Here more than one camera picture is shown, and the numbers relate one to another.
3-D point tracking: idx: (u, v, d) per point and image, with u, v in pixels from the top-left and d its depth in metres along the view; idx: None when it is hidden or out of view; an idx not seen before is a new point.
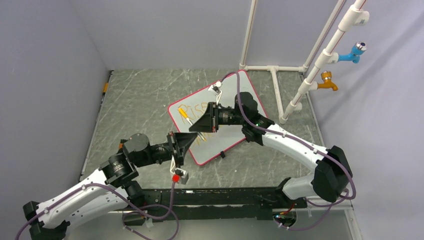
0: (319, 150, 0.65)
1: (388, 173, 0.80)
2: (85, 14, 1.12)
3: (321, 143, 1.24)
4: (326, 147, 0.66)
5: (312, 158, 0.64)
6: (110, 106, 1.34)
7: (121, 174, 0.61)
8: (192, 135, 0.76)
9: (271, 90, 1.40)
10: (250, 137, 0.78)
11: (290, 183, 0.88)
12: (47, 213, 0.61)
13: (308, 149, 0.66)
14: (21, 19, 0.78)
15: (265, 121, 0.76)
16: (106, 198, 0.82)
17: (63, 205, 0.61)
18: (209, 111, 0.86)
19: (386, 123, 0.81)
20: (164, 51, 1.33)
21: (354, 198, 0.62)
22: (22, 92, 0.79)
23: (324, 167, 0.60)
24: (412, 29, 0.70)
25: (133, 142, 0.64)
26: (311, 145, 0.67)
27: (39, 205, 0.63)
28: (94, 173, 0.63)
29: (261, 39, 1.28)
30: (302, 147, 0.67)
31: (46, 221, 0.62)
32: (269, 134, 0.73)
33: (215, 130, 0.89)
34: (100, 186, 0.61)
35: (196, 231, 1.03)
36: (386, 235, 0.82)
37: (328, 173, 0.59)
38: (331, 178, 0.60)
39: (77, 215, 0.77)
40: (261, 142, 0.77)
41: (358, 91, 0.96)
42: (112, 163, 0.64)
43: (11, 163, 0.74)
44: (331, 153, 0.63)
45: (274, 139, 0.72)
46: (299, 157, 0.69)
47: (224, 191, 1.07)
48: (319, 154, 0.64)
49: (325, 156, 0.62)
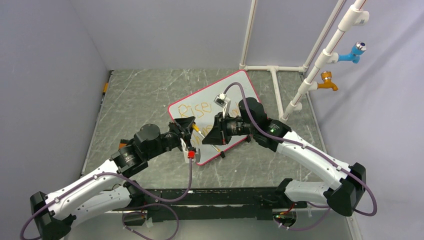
0: (343, 167, 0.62)
1: (390, 173, 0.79)
2: (86, 15, 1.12)
3: (321, 143, 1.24)
4: (349, 165, 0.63)
5: (335, 176, 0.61)
6: (110, 106, 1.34)
7: (132, 164, 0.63)
8: (191, 119, 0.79)
9: (271, 90, 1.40)
10: (263, 143, 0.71)
11: (294, 186, 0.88)
12: (58, 202, 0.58)
13: (331, 166, 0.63)
14: (21, 19, 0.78)
15: (280, 127, 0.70)
16: (109, 196, 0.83)
17: (75, 194, 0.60)
18: (216, 124, 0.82)
19: (387, 123, 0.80)
20: (164, 51, 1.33)
21: (371, 216, 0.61)
22: (23, 92, 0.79)
23: (347, 187, 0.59)
24: (411, 30, 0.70)
25: (145, 131, 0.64)
26: (334, 161, 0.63)
27: (49, 195, 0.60)
28: (104, 163, 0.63)
29: (261, 40, 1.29)
30: (324, 162, 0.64)
31: (57, 211, 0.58)
32: (287, 143, 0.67)
33: (225, 142, 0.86)
34: (112, 175, 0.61)
35: (196, 231, 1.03)
36: (386, 235, 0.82)
37: (351, 193, 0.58)
38: (352, 197, 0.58)
39: (82, 209, 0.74)
40: (275, 149, 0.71)
41: (358, 91, 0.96)
42: (122, 153, 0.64)
43: (11, 163, 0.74)
44: (354, 171, 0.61)
45: (292, 150, 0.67)
46: (316, 172, 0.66)
47: (224, 191, 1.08)
48: (342, 172, 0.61)
49: (349, 175, 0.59)
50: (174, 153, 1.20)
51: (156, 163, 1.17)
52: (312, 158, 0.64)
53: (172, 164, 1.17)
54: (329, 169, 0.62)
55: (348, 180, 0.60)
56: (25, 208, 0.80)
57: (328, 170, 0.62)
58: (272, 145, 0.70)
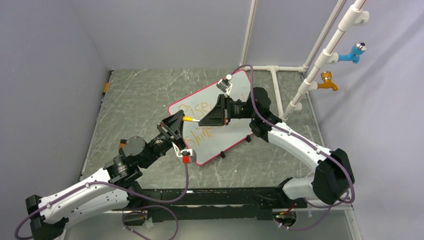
0: (323, 150, 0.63)
1: (389, 173, 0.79)
2: (86, 15, 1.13)
3: (321, 142, 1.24)
4: (329, 149, 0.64)
5: (313, 158, 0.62)
6: (110, 106, 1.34)
7: (124, 175, 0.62)
8: (180, 114, 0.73)
9: (271, 90, 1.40)
10: (256, 133, 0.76)
11: (293, 182, 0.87)
12: (49, 207, 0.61)
13: (311, 149, 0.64)
14: (21, 19, 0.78)
15: (273, 119, 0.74)
16: (106, 197, 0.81)
17: (66, 201, 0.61)
18: (220, 103, 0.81)
19: (387, 123, 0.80)
20: (164, 51, 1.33)
21: (353, 201, 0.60)
22: (23, 92, 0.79)
23: (325, 168, 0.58)
24: (412, 30, 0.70)
25: (131, 145, 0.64)
26: (315, 145, 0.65)
27: (42, 199, 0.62)
28: (97, 172, 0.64)
29: (262, 40, 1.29)
30: (306, 146, 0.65)
31: (47, 216, 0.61)
32: (275, 131, 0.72)
33: (226, 123, 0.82)
34: (103, 185, 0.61)
35: (196, 231, 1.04)
36: (385, 235, 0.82)
37: (329, 174, 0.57)
38: (332, 179, 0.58)
39: (76, 212, 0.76)
40: (267, 139, 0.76)
41: (358, 91, 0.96)
42: (116, 163, 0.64)
43: (11, 163, 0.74)
44: (334, 155, 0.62)
45: (279, 137, 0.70)
46: (301, 157, 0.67)
47: (224, 191, 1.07)
48: (321, 154, 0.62)
49: (327, 156, 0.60)
50: (174, 153, 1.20)
51: (156, 164, 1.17)
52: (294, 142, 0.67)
53: (172, 164, 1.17)
54: (309, 152, 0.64)
55: (326, 162, 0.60)
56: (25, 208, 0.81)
57: (308, 153, 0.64)
58: (264, 135, 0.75)
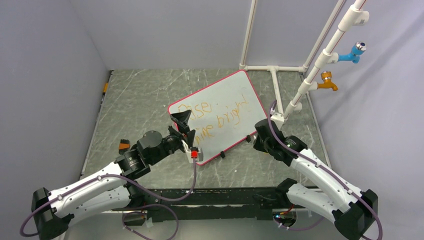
0: (354, 191, 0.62)
1: (388, 173, 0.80)
2: (86, 15, 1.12)
3: (321, 143, 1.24)
4: (360, 189, 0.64)
5: (345, 199, 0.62)
6: (110, 106, 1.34)
7: (135, 169, 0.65)
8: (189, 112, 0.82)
9: (271, 90, 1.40)
10: (279, 157, 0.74)
11: (299, 192, 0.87)
12: (61, 200, 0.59)
13: (342, 188, 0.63)
14: (21, 18, 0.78)
15: (297, 143, 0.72)
16: (109, 195, 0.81)
17: (79, 193, 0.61)
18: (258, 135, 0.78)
19: (387, 124, 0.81)
20: (164, 51, 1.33)
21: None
22: (23, 91, 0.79)
23: (356, 211, 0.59)
24: (412, 30, 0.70)
25: (148, 138, 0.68)
26: (345, 184, 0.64)
27: (52, 192, 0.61)
28: (109, 166, 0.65)
29: (262, 39, 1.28)
30: (335, 184, 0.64)
31: (59, 208, 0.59)
32: (301, 159, 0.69)
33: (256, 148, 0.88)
34: (116, 177, 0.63)
35: (196, 230, 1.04)
36: (385, 235, 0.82)
37: (359, 218, 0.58)
38: (360, 222, 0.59)
39: (81, 208, 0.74)
40: (289, 163, 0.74)
41: (358, 91, 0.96)
42: (127, 157, 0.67)
43: (11, 163, 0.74)
44: (365, 197, 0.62)
45: (305, 167, 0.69)
46: (326, 191, 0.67)
47: (224, 191, 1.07)
48: (352, 196, 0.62)
49: (359, 199, 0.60)
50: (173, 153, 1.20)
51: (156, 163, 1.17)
52: (323, 177, 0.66)
53: (172, 164, 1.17)
54: (339, 191, 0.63)
55: (357, 205, 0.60)
56: (25, 208, 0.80)
57: (338, 192, 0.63)
58: (287, 159, 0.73)
